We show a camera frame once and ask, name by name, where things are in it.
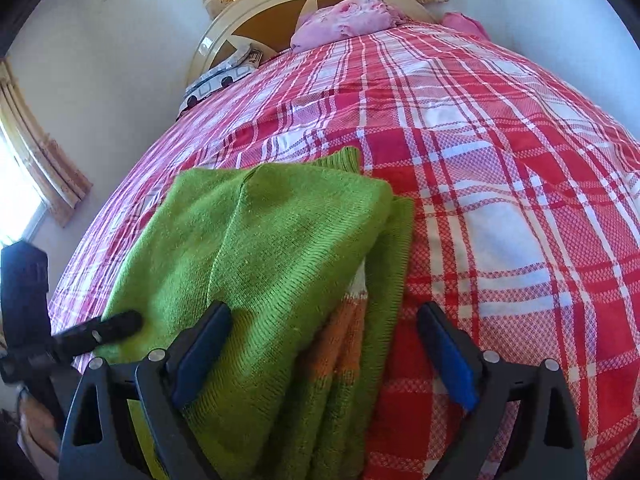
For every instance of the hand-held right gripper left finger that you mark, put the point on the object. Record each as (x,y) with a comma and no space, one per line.
(200,355)

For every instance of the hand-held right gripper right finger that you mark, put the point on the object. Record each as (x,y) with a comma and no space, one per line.
(450,355)

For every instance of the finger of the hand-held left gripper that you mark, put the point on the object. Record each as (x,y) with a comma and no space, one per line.
(110,327)

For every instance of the green striped knit sweater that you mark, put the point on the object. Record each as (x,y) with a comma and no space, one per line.
(280,240)

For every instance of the window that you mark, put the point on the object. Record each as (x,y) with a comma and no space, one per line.
(15,195)

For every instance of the narrow yellow floral curtain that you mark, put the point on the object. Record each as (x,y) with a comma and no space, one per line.
(50,160)

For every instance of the red plaid bed sheet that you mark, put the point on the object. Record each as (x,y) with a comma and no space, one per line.
(500,185)

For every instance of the grey white patterned pillow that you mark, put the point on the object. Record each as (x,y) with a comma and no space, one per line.
(220,77)

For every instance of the cream wooden headboard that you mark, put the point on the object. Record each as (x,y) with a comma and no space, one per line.
(220,35)

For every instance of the pink cloth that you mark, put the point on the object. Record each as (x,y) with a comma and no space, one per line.
(465,25)

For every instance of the pink floral pillow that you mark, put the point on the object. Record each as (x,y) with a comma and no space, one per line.
(350,17)

